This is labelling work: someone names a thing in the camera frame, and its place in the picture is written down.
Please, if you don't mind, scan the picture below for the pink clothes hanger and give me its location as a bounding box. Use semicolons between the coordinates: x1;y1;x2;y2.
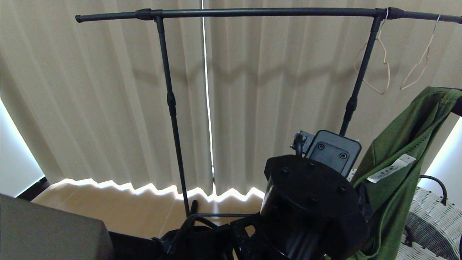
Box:
353;9;391;95
400;14;441;91

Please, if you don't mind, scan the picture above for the green long-sleeved shirt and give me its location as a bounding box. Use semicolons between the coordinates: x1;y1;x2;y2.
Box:
325;86;462;260

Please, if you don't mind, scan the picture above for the black clothes rack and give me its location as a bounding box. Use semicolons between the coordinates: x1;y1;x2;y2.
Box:
75;7;462;219

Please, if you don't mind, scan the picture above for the white laundry basket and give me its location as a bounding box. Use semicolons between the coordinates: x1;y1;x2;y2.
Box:
346;168;462;260

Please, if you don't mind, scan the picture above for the beige curtain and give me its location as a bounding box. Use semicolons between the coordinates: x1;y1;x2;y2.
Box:
0;0;462;203

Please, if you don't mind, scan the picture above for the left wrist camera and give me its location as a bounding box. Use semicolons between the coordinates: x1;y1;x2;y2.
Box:
291;130;362;178

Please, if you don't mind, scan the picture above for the black cable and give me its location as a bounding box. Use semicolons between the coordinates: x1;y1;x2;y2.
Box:
166;214;231;255

